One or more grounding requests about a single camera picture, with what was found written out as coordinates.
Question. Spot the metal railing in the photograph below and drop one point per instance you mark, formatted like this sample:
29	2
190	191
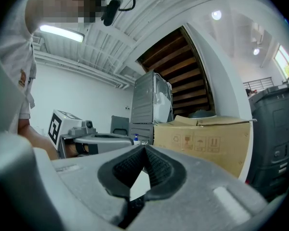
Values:
257	83

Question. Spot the ceiling tube light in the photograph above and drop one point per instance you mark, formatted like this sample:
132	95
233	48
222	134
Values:
62	32

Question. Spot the person's left hand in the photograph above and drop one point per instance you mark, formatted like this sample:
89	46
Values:
69	150

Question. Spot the person's head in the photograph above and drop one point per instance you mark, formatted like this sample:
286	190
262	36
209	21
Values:
62	3

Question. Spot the person's torso in grey shirt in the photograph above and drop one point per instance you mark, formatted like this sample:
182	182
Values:
17	61

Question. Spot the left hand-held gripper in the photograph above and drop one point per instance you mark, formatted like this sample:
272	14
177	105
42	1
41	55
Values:
62	126

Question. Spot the wooden staircase underside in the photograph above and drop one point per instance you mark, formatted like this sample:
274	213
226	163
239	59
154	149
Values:
180	76

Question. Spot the white soap dispenser blue pump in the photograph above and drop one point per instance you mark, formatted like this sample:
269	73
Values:
136	140

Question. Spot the person's left forearm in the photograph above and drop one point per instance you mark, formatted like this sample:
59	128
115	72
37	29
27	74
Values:
38	141

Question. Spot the dark grey cabinet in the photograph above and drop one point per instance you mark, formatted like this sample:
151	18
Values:
120	124

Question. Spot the grey round lid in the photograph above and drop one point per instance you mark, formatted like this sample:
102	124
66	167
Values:
202	114

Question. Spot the large cardboard box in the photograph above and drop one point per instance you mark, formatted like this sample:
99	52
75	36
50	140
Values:
207	143

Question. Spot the black plastic crate stack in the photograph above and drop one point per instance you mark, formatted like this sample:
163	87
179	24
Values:
277	133

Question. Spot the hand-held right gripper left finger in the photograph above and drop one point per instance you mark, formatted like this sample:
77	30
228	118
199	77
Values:
82	184

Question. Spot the round ceiling lamp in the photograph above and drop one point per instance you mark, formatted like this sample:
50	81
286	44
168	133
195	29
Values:
256	51
216	15

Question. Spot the grey metal appliance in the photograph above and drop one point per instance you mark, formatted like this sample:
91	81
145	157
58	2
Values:
144	100

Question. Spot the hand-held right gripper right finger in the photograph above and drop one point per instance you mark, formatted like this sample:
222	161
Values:
195	201

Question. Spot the window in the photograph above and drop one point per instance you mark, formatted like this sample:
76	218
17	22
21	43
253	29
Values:
285	61

